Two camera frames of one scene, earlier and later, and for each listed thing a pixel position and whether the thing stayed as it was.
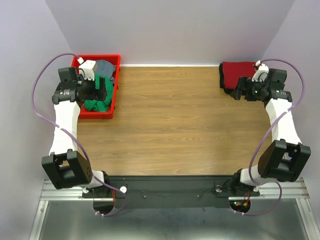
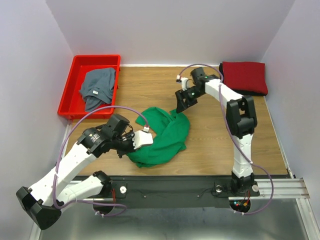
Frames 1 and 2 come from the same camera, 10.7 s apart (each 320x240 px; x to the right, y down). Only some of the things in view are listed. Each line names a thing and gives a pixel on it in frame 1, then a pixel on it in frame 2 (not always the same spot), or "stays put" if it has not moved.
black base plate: x=169 y=191 stays put
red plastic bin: x=115 y=59 stays put
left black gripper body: x=88 y=87 to x=124 y=147
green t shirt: x=102 y=106 to x=171 y=130
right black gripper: x=244 y=82 to x=181 y=105
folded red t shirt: x=233 y=70 stays put
